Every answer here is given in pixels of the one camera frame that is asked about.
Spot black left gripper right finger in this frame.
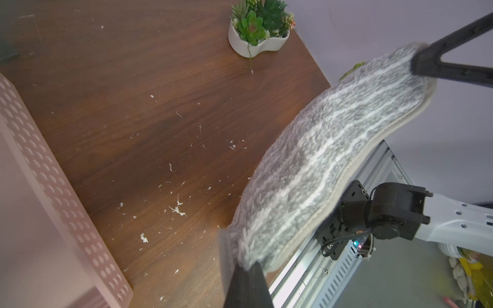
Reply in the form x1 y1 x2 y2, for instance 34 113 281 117
410 11 493 89

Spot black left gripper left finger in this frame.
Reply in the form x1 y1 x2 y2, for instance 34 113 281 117
223 263 273 308

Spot grey striped square dishcloth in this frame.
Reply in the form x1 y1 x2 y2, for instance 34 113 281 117
220 43 437 275

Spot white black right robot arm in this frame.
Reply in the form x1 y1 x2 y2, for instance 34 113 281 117
335 14 492 255

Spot green leafy plant wooden pot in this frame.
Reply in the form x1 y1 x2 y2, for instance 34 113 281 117
339 62 366 82

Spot right controller circuit board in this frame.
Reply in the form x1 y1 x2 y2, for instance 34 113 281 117
351 234 376 259

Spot succulents in white pot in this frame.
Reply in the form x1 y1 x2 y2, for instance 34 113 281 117
228 0 296 59

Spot pink perforated plastic basket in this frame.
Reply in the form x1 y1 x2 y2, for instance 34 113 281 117
1 78 133 307

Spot aluminium front frame rail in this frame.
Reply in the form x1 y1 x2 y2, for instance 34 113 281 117
269 141 411 307

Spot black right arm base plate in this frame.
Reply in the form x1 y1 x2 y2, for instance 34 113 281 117
315 180 372 261

